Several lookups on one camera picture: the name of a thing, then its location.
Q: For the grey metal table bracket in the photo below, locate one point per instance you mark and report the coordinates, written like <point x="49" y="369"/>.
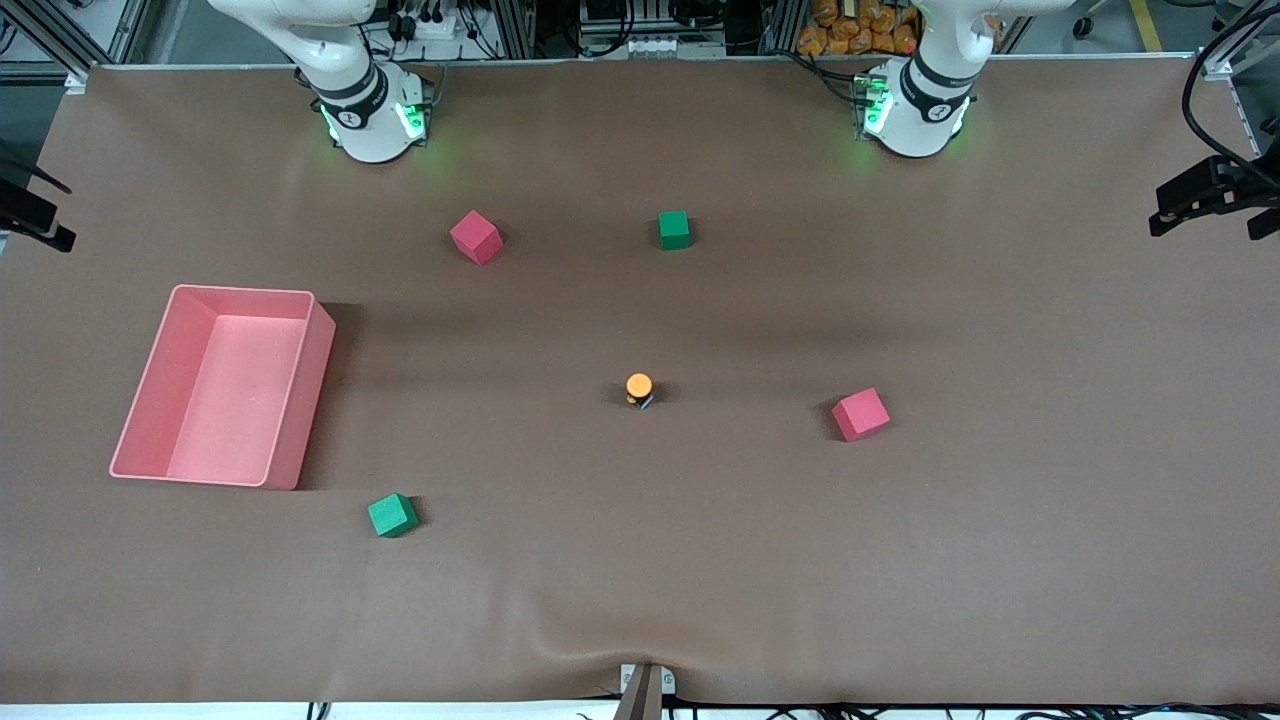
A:
<point x="645" y="690"/>

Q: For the orange snack bags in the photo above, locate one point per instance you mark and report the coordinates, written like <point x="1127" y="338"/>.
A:
<point x="850" y="28"/>

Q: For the pink plastic bin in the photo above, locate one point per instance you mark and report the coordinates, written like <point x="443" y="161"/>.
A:
<point x="230" y="390"/>

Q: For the orange mushroom push button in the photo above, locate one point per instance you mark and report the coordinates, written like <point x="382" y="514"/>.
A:
<point x="640" y="385"/>

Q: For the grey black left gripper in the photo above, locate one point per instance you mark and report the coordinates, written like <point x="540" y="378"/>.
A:
<point x="1222" y="184"/>

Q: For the aluminium frame profile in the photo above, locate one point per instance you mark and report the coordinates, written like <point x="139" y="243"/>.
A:
<point x="60" y="40"/>
<point x="1235" y="45"/>

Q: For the pinkish red foam cube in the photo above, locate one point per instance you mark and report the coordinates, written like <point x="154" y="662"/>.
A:
<point x="475" y="238"/>
<point x="860" y="415"/>

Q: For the green foam cube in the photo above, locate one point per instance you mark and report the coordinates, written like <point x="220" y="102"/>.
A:
<point x="674" y="230"/>
<point x="390" y="516"/>

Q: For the brown table mat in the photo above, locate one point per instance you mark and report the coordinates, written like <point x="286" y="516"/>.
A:
<point x="900" y="550"/>

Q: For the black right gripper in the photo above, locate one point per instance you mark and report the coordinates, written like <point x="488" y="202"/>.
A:
<point x="22" y="213"/>

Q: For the white power strip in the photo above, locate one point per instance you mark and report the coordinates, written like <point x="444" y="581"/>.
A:
<point x="430" y="25"/>

